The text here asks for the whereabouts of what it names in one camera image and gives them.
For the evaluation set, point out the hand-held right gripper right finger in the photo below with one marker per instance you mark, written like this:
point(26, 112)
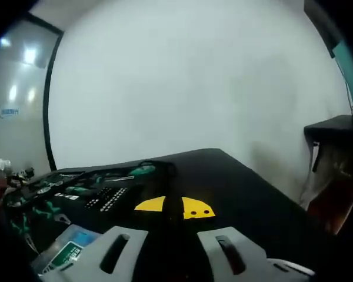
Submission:
point(244, 258)

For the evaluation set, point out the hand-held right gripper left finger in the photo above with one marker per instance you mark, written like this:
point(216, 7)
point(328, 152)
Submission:
point(109, 255)

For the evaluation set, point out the clear plastic parts box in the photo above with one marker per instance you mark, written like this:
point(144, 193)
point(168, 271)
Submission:
point(67, 254)

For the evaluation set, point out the black toolbox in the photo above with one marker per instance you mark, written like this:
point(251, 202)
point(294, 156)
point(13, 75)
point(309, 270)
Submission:
point(76, 211)

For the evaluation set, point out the set of silver sockets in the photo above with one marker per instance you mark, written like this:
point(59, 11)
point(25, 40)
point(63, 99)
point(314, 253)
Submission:
point(111, 196)

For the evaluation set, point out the green black screwdriver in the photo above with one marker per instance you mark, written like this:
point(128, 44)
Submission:
point(76, 190)

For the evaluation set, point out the green round tape measure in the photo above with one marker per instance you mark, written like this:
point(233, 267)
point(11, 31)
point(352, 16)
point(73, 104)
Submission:
point(44, 191)

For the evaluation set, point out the small white object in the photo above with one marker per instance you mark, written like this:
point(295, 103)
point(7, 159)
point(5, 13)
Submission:
point(5, 165)

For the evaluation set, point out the black side table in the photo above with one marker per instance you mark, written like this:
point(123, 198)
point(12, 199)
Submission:
point(335, 126)

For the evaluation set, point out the teal screen monitor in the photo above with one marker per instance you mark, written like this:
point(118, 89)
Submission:
point(351, 79)

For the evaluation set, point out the black panel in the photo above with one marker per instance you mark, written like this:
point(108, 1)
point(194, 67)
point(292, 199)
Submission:
point(323, 26)

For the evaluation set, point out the glass partition with black frame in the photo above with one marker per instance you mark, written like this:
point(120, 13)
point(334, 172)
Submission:
point(17, 132)

